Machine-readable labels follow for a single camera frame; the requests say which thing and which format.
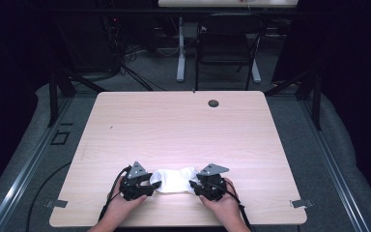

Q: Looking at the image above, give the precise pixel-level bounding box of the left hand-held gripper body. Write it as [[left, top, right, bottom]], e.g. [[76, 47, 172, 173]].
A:
[[119, 160, 156, 202]]

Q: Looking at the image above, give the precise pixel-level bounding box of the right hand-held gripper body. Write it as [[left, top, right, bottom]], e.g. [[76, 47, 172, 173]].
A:
[[193, 162, 231, 202]]

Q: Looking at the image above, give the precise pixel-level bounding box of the person's left hand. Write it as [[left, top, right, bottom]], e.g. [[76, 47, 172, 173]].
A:
[[100, 176, 149, 230]]

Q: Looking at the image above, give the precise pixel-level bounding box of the person's right hand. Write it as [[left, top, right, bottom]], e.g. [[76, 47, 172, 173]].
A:
[[198, 177, 242, 230]]

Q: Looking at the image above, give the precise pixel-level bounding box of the black metal stand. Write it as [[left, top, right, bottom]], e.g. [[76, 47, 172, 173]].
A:
[[47, 67, 108, 129], [264, 68, 323, 131]]

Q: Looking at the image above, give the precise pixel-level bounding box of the white desk leg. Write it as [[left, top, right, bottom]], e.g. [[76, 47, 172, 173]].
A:
[[176, 16, 186, 83], [250, 58, 262, 84]]

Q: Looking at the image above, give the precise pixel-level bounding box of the black folding chair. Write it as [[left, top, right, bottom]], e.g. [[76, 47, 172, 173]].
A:
[[194, 13, 269, 92]]

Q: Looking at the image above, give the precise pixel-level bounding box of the white desk top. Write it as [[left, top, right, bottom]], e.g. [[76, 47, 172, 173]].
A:
[[157, 0, 300, 9]]

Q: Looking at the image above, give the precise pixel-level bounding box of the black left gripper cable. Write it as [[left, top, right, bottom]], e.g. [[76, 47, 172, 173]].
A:
[[98, 164, 133, 222]]

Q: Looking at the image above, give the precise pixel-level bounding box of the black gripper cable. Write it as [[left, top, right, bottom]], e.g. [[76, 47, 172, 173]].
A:
[[98, 164, 133, 222], [225, 179, 255, 232]]

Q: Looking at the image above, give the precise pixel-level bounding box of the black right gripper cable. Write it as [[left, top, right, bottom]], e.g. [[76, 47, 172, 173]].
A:
[[225, 179, 255, 232]]

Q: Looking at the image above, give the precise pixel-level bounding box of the grey metal table bracket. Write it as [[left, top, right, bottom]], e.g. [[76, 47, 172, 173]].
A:
[[43, 199, 69, 209], [289, 198, 315, 209]]

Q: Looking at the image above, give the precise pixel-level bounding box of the black floor cable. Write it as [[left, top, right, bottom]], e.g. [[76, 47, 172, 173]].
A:
[[25, 161, 72, 232]]

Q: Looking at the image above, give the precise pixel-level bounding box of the aluminium floor rail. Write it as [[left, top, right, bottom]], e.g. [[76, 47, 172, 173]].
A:
[[299, 96, 371, 232], [0, 96, 74, 232]]

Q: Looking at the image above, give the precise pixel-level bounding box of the bundle of black cables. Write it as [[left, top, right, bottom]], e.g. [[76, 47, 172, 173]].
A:
[[101, 14, 168, 93]]

